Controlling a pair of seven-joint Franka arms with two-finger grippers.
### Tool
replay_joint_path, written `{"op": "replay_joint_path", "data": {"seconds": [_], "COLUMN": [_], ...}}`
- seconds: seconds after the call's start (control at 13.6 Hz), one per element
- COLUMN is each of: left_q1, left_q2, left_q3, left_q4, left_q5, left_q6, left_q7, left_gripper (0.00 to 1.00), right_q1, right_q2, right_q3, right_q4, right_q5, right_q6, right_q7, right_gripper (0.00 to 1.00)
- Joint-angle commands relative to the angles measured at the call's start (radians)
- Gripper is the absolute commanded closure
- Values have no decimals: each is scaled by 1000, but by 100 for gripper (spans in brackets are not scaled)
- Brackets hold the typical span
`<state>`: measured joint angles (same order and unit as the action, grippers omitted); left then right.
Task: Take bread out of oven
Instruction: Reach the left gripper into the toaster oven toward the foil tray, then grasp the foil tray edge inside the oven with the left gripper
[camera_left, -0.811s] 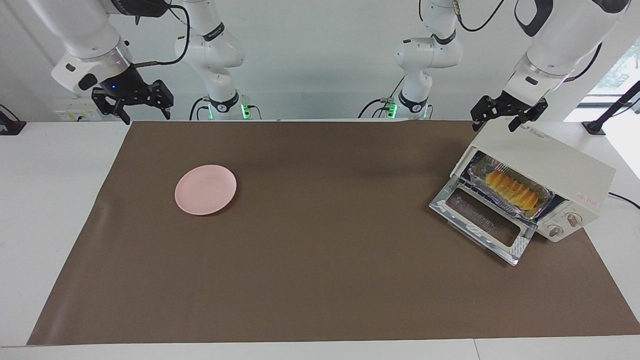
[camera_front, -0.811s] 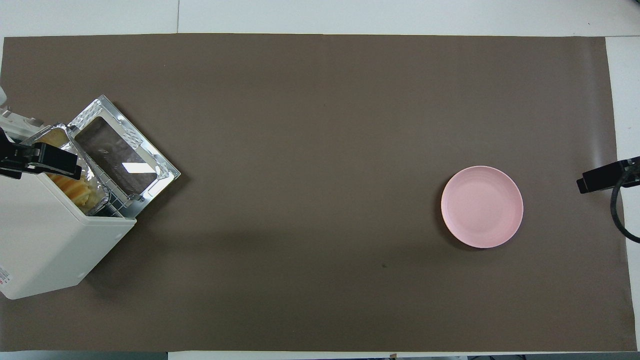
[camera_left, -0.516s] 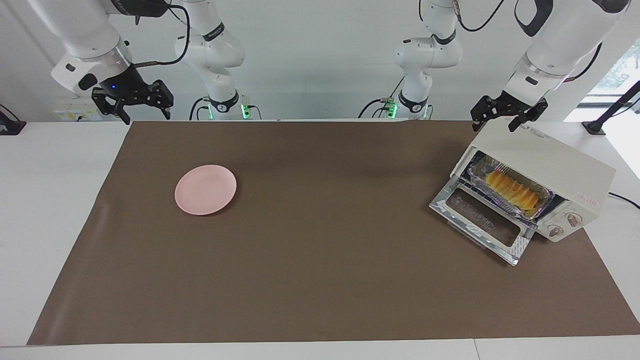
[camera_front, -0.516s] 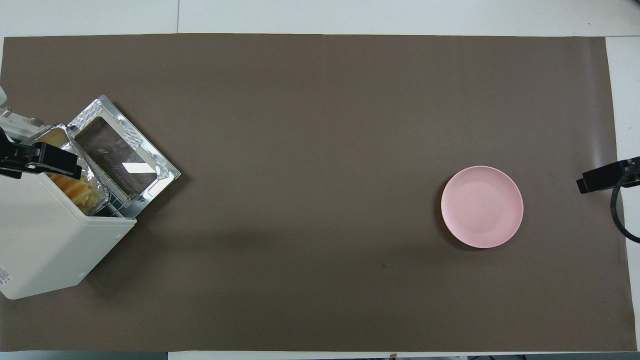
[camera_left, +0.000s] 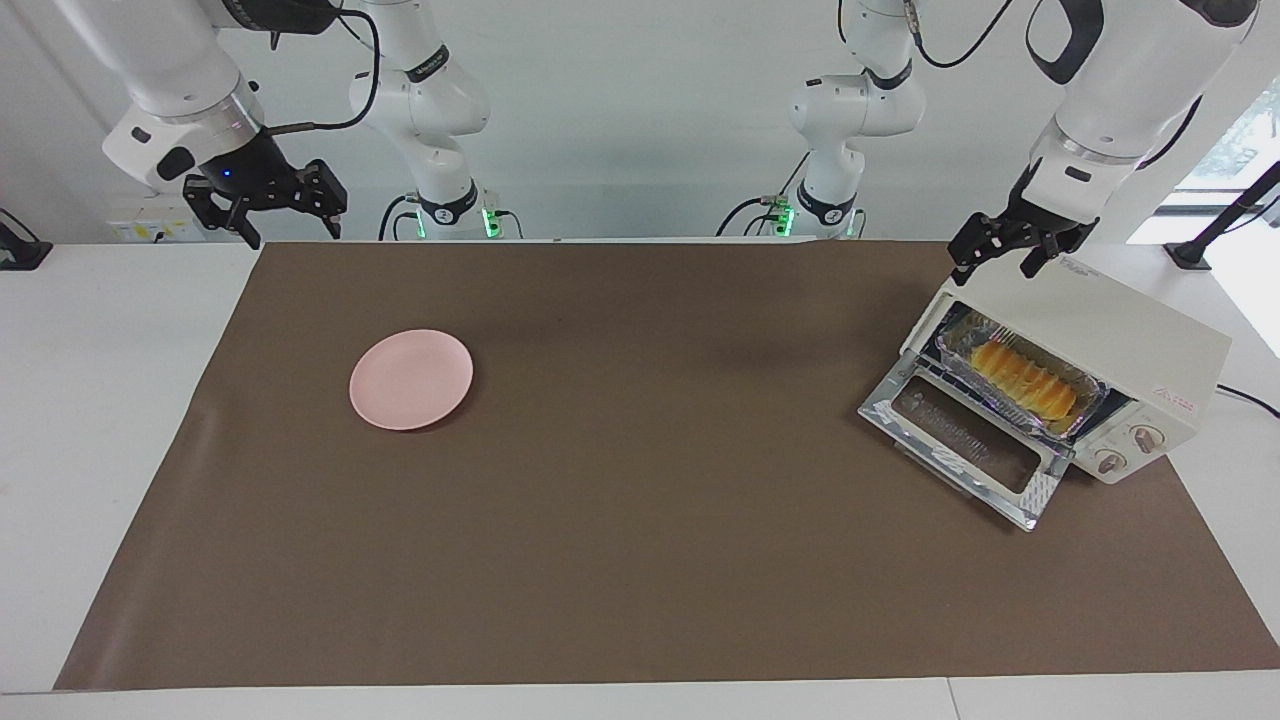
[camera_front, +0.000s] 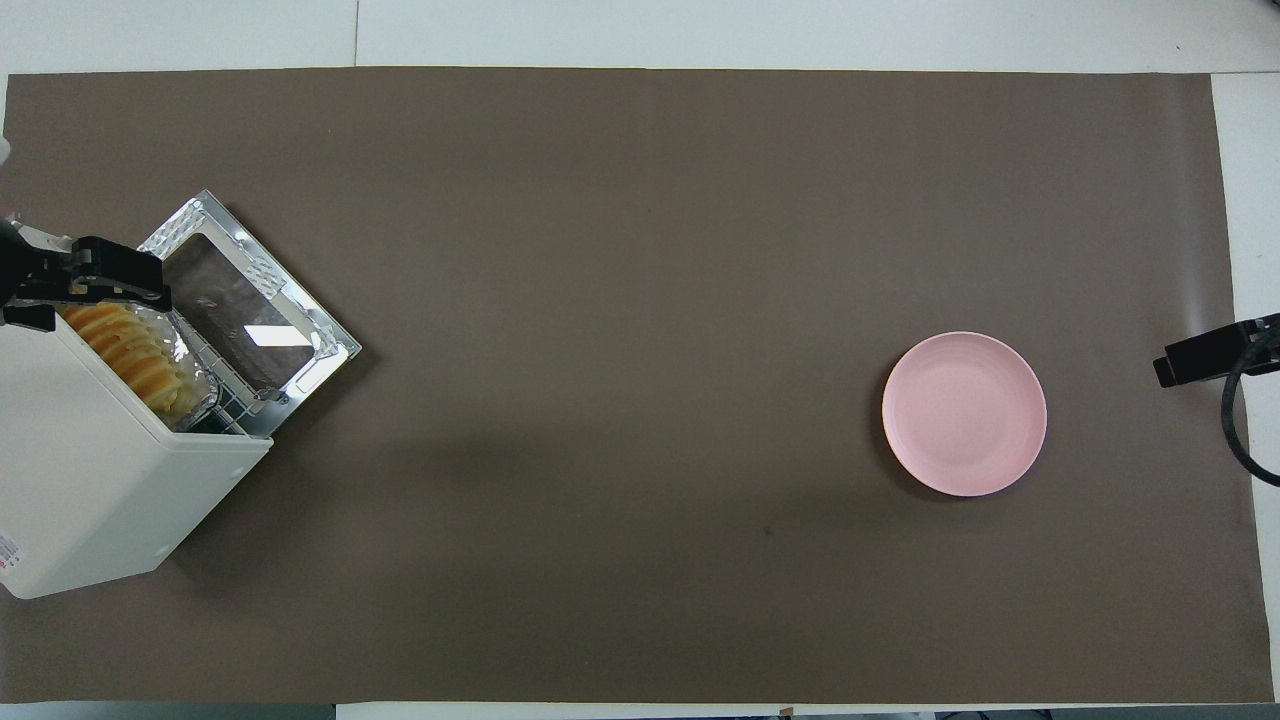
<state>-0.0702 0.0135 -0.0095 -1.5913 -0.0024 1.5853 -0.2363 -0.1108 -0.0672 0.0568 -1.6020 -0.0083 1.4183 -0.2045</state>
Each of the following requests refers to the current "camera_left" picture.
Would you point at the glass oven door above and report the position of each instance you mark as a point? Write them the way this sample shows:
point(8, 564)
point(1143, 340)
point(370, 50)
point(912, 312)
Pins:
point(960, 440)

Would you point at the white wall socket box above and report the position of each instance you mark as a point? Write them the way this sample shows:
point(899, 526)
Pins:
point(150, 220)

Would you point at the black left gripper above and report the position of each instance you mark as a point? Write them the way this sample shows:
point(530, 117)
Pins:
point(1045, 225)

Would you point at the cream toaster oven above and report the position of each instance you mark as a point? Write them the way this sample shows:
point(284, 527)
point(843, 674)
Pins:
point(1120, 330)

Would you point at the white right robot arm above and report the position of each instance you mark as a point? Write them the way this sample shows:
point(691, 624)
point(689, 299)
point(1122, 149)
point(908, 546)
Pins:
point(180, 60)

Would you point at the golden bread loaf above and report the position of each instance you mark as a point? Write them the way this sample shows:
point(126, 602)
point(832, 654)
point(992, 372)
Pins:
point(1025, 380)

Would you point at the aluminium foil tray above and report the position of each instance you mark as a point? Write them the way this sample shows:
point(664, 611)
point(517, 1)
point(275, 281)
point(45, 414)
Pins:
point(960, 345)

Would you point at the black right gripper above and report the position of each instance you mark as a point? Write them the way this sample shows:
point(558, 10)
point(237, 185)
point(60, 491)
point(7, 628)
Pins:
point(250, 170)

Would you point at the brown table mat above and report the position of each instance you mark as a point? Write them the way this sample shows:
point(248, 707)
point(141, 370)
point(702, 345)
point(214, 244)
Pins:
point(640, 560)

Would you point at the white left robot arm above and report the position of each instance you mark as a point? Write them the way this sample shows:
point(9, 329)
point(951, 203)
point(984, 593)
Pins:
point(1130, 90)

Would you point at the cream oven knob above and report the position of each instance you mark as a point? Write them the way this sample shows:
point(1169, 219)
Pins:
point(1110, 462)
point(1147, 438)

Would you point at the pink round plate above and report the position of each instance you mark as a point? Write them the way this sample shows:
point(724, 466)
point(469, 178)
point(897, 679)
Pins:
point(410, 380)

